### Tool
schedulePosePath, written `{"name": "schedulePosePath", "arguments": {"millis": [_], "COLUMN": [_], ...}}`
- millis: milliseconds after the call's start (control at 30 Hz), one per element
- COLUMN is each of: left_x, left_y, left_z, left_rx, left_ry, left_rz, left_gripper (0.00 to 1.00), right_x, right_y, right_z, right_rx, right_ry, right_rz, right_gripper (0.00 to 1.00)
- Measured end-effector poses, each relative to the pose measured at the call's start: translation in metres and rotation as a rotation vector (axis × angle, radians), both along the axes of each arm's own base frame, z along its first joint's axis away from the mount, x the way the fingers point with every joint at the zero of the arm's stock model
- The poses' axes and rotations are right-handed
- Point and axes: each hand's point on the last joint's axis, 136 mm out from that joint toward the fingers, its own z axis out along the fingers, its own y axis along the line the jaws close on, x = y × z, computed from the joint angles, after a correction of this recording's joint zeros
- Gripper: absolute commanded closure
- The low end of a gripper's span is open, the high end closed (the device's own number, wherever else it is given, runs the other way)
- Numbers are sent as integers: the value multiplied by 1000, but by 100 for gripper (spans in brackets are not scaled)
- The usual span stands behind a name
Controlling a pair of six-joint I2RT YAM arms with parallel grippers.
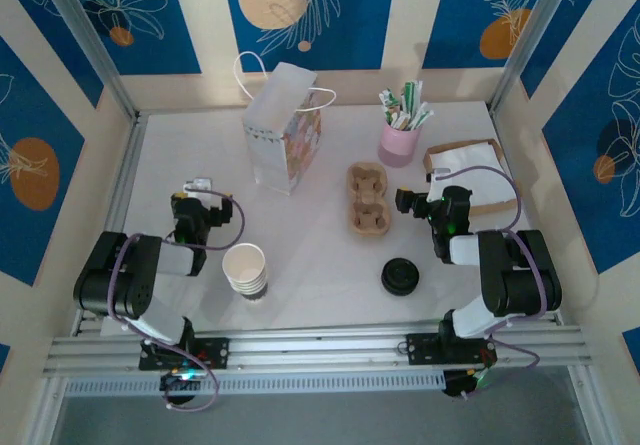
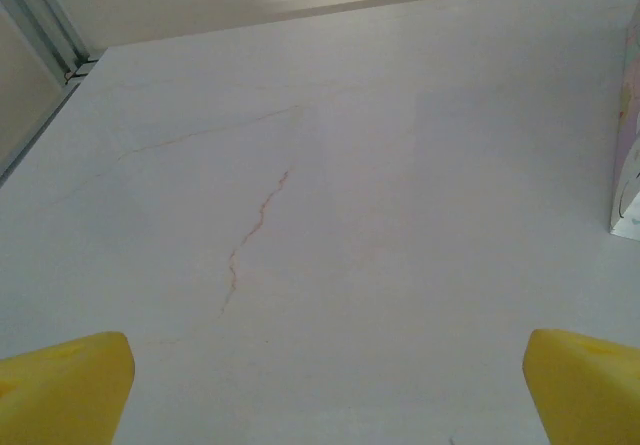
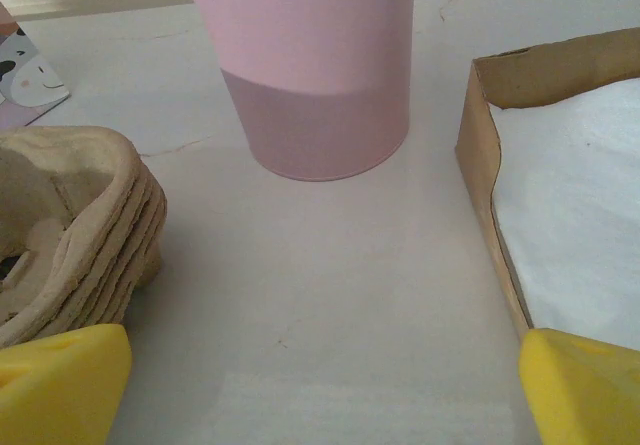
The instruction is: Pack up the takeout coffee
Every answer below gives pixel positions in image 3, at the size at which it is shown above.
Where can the pink metal cup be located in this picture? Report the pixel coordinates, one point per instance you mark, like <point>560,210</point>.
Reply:
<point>315,90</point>

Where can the white napkin stack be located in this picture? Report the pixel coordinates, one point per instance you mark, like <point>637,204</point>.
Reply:
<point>575,190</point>

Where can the animal print gift bag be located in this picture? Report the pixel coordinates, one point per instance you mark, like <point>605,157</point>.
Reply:
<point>30,75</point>

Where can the pulp cup carrier stack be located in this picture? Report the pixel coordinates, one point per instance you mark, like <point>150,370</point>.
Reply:
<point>100,225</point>

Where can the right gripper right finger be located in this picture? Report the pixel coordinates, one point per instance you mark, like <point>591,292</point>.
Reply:
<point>585,395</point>

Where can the brown cardboard tray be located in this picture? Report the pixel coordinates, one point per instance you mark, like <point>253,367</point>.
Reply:
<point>475,165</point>

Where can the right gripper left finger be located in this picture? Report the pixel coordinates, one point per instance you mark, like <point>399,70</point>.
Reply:
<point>60,395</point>

